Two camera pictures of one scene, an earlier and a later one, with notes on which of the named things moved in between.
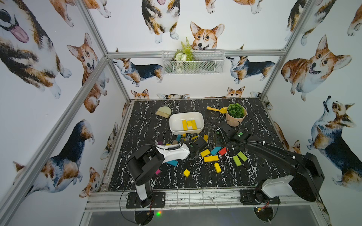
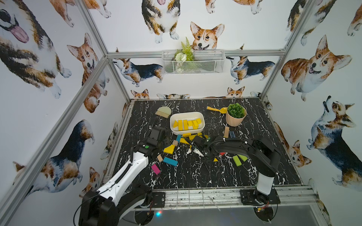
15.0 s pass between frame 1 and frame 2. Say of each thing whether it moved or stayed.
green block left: stayed
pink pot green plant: stayed
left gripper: moved
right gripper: moved
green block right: stayed
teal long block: stayed
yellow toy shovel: stayed
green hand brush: stayed
